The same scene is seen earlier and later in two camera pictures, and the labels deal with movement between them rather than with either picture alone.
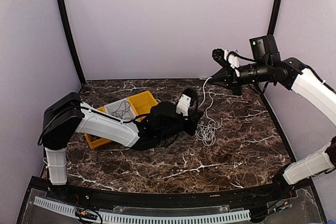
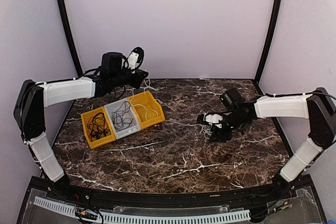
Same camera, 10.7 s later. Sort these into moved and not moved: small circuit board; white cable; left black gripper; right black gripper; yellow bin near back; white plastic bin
Moved: right black gripper; white cable; left black gripper
Not moved: yellow bin near back; small circuit board; white plastic bin
